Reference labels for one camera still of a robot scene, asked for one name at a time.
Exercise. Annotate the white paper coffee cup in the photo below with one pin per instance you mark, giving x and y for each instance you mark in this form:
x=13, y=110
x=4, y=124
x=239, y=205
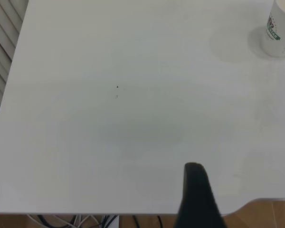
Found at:
x=279, y=31

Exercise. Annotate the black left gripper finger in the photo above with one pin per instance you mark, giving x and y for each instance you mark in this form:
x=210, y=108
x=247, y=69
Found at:
x=197, y=202

